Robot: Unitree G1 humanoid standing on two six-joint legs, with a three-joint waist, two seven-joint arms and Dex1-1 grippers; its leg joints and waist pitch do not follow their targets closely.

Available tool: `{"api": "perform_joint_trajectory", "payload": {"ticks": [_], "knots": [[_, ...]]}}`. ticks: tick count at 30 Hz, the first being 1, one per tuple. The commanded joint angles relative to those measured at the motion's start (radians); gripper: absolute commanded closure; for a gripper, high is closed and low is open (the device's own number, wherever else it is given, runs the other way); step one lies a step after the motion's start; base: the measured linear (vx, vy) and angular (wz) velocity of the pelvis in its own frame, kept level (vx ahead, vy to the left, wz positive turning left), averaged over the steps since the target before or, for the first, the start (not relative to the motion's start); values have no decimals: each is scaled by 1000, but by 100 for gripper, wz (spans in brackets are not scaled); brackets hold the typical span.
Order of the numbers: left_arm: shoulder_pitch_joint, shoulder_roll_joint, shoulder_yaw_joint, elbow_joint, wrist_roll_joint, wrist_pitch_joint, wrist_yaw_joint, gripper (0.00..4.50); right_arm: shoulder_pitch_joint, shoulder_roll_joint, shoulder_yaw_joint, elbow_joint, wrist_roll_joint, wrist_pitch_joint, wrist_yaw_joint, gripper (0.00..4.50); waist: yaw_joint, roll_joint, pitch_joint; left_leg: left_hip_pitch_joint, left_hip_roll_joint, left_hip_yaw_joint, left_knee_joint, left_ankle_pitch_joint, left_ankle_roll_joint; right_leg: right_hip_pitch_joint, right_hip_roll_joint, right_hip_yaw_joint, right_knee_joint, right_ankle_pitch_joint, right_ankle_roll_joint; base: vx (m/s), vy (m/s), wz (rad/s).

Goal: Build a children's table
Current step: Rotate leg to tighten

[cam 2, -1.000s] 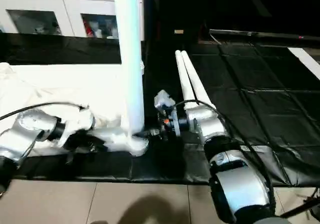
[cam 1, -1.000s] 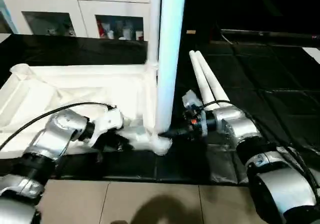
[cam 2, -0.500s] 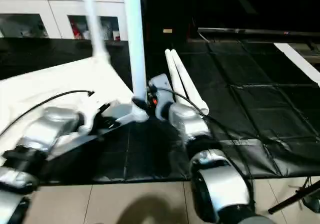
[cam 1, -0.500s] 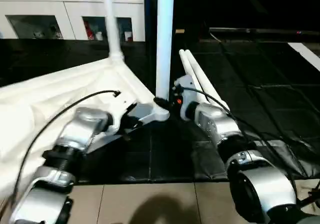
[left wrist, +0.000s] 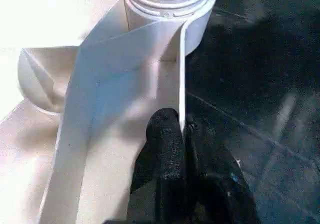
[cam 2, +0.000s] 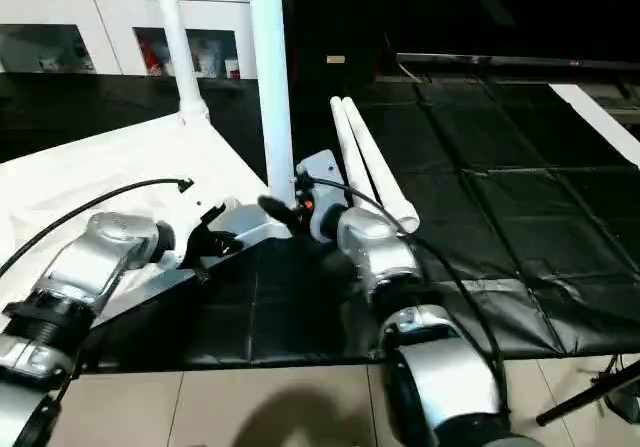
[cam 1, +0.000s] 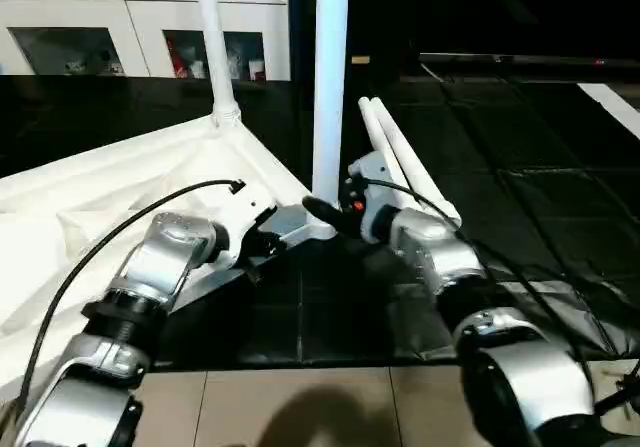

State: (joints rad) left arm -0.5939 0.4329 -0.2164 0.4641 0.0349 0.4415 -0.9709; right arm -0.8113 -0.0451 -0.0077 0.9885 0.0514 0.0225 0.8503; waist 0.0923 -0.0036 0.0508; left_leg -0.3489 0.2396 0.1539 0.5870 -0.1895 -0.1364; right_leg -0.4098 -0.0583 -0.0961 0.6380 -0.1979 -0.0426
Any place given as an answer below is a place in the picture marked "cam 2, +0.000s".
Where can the white plastic table top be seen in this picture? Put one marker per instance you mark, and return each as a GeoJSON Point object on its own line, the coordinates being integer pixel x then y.
{"type": "Point", "coordinates": [110, 187]}

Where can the black metal stand tube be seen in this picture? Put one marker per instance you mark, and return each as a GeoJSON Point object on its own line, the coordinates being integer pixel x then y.
{"type": "Point", "coordinates": [588, 395]}

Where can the black metal rail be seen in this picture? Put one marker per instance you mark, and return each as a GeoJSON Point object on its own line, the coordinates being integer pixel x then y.
{"type": "Point", "coordinates": [520, 63]}

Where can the black work mat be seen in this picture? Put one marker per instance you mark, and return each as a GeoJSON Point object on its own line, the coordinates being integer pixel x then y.
{"type": "Point", "coordinates": [520, 217]}

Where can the white edge strip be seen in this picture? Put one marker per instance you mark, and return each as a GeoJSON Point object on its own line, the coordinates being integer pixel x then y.
{"type": "Point", "coordinates": [600, 122]}

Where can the small tan block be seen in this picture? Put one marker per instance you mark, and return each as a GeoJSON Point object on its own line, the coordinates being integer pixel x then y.
{"type": "Point", "coordinates": [336, 60]}

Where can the white plastic table leg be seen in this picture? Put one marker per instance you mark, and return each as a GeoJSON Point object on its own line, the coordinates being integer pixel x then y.
{"type": "Point", "coordinates": [272, 77]}
{"type": "Point", "coordinates": [385, 172]}
{"type": "Point", "coordinates": [352, 152]}
{"type": "Point", "coordinates": [178, 42]}

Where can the white glass-door cabinet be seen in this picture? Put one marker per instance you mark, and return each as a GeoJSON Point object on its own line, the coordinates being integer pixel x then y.
{"type": "Point", "coordinates": [60, 12]}

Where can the red bottle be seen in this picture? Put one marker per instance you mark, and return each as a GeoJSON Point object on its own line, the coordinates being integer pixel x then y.
{"type": "Point", "coordinates": [150, 59]}

